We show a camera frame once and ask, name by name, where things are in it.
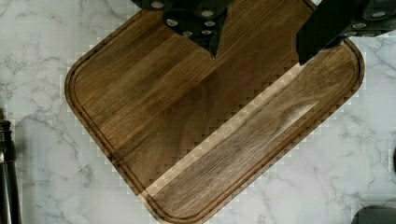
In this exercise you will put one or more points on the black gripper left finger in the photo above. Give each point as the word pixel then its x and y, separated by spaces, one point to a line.
pixel 201 21

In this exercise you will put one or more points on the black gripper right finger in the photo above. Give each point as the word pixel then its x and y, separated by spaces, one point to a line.
pixel 335 20

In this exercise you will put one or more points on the dark wooden cutting board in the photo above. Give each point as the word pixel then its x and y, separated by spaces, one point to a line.
pixel 188 131

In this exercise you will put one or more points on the black metal rod stand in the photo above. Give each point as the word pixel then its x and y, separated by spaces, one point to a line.
pixel 10 200

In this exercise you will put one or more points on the dark round bowl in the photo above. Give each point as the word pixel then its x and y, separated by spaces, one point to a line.
pixel 375 215

